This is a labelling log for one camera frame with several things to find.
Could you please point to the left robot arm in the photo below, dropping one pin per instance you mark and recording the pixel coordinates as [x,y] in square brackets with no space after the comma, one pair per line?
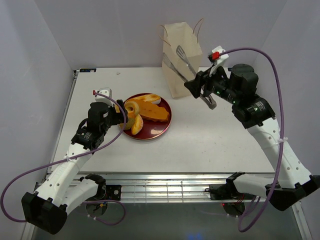
[50,204]

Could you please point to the metal tongs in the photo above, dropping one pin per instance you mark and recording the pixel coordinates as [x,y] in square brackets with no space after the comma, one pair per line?
[180,65]

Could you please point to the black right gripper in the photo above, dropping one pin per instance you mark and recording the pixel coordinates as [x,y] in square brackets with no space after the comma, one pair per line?
[194,85]

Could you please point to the aluminium frame rail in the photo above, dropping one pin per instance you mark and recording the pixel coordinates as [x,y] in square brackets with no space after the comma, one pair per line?
[147,188]

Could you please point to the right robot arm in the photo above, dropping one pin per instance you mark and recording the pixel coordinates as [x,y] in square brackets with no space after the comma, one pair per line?
[294,181]

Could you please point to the fake bagel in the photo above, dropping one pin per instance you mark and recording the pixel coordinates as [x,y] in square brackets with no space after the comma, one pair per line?
[132,108]

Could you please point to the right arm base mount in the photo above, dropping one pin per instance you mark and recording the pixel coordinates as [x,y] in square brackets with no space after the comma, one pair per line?
[226,191]

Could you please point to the cut baguette slice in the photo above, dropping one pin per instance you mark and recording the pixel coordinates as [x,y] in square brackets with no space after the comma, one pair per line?
[130,122]

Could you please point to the long toasted baguette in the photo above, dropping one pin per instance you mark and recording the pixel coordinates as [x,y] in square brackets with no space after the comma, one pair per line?
[152,98]

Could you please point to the dark red round plate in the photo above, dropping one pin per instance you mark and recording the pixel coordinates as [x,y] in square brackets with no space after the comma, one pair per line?
[151,129]

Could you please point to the beige paper bag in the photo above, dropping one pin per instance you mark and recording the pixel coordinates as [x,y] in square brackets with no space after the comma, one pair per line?
[179,33]

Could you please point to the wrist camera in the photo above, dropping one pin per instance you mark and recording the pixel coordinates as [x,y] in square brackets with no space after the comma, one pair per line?
[103,95]
[217,58]

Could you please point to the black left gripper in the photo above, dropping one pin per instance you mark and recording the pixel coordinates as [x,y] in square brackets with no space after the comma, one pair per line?
[117,115]

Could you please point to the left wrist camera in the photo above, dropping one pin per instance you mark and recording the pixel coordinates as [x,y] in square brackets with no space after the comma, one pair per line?
[103,95]

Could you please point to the left blue table label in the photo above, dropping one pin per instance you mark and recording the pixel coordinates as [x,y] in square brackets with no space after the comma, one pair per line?
[87,70]

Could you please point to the sugared orange bread roll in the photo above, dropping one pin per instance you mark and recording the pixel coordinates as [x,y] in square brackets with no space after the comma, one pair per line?
[137,125]

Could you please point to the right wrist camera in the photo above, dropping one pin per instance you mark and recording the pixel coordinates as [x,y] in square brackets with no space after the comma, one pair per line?
[217,58]

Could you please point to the large orange bread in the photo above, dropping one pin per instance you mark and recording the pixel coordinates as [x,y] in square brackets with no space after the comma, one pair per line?
[151,111]

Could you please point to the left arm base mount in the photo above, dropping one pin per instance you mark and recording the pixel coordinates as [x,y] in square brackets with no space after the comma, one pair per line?
[104,191]

